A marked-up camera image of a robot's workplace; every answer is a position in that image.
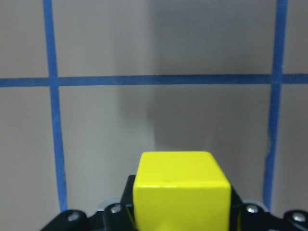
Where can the yellow wooden block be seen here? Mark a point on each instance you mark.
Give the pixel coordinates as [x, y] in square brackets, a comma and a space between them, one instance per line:
[181, 191]

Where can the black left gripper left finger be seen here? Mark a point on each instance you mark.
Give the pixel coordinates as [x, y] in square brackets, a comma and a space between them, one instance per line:
[127, 203]

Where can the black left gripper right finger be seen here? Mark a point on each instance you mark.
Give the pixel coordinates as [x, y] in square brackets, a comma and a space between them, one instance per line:
[236, 214]

